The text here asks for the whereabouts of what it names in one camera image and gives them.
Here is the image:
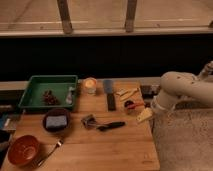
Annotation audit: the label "red black small object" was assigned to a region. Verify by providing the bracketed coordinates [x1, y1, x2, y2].
[124, 100, 144, 110]

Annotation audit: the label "cream wooden pieces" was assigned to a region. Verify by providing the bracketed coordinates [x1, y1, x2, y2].
[116, 88, 138, 101]

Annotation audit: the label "wooden cutting board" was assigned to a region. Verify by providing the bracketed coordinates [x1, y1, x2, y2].
[1, 84, 160, 171]

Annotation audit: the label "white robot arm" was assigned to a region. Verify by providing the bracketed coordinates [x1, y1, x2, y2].
[136, 61, 213, 123]

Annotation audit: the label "blue sponge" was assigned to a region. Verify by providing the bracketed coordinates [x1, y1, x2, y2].
[46, 115, 67, 129]

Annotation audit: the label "orange bowl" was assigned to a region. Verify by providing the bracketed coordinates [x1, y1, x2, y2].
[8, 135, 40, 166]

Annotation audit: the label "silver fork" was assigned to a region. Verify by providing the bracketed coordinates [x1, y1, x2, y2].
[37, 139, 64, 167]

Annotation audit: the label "glass cup with yellow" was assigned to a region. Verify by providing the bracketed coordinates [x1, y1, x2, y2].
[83, 77, 97, 94]

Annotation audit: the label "green plastic tray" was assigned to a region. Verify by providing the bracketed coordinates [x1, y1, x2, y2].
[19, 75, 78, 111]

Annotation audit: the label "dark round bowl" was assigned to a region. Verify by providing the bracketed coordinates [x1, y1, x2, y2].
[42, 108, 70, 133]

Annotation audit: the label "dark grapes bunch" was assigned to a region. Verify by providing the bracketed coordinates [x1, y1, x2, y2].
[43, 90, 59, 105]

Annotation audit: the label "small clear bottle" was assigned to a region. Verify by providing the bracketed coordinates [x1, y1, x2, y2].
[66, 87, 75, 105]

